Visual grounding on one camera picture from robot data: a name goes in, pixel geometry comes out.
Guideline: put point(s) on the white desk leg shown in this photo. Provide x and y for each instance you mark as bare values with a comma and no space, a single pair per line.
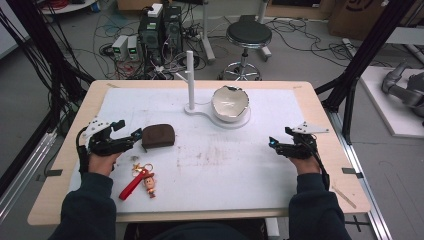
207,36

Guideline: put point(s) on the brown zip pouch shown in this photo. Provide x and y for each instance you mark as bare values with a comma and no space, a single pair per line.
158,136

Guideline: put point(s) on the black computer tower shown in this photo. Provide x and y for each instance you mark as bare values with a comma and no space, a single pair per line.
150,36
172,30

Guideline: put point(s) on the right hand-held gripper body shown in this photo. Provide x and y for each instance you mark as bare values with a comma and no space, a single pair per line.
300,148

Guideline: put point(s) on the white table mat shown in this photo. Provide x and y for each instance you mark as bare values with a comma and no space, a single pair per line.
216,173

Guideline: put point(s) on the person's left hand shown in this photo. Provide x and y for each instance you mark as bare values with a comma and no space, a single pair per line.
101,164

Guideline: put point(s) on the wooden table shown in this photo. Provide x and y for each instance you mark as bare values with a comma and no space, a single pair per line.
333,186

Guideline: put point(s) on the white stand with post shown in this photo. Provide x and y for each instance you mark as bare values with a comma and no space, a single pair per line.
190,80

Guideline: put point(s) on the person's right hand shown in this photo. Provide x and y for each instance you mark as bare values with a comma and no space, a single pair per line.
307,165

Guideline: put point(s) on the person's torso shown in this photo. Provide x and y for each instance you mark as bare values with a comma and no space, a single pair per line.
200,231

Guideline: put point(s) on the black round stool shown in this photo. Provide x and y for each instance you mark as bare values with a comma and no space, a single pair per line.
249,35

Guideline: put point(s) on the aluminium rail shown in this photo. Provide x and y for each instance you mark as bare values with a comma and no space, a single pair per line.
363,186
23,180

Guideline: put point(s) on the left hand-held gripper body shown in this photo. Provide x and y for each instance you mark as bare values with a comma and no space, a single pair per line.
106,145

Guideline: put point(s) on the cardboard box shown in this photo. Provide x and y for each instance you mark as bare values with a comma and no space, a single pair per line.
353,16

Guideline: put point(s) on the grey power supply unit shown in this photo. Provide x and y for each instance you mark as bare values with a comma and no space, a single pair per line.
119,46
133,46

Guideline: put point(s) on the white floor board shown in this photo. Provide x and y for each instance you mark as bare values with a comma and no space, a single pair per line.
383,110

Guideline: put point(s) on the black metal frame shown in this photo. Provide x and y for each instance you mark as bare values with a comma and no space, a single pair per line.
363,56
50,56

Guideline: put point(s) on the white ceramic bowl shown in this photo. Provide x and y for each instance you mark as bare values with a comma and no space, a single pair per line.
230,104

